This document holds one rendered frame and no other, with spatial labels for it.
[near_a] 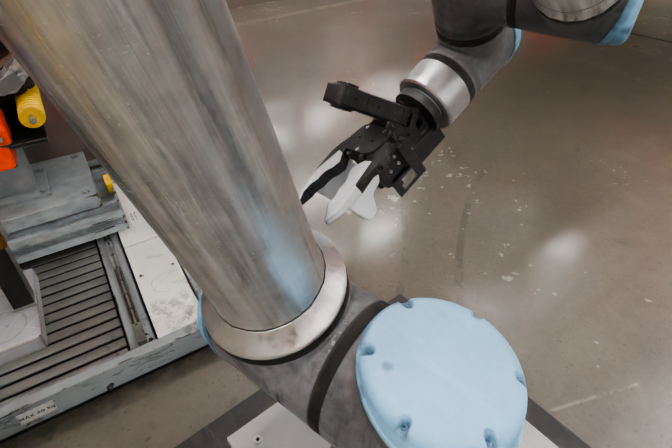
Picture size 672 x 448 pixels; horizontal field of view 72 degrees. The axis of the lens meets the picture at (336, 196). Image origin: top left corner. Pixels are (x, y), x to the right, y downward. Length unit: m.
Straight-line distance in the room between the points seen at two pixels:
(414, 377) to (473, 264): 1.13
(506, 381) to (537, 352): 0.92
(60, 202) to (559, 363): 1.42
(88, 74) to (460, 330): 0.36
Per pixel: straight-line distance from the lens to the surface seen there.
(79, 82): 0.25
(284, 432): 0.69
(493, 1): 0.58
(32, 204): 1.59
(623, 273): 1.68
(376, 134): 0.60
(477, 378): 0.43
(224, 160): 0.28
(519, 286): 1.50
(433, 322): 0.45
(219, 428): 0.83
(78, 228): 1.56
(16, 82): 1.34
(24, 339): 0.85
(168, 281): 1.39
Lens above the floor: 1.02
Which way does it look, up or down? 36 degrees down
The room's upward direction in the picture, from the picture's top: straight up
